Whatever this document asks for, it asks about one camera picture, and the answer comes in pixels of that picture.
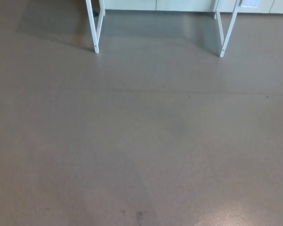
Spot white cabinet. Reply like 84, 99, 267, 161
105, 0, 283, 14

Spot white table right leg frame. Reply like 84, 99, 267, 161
214, 0, 239, 58

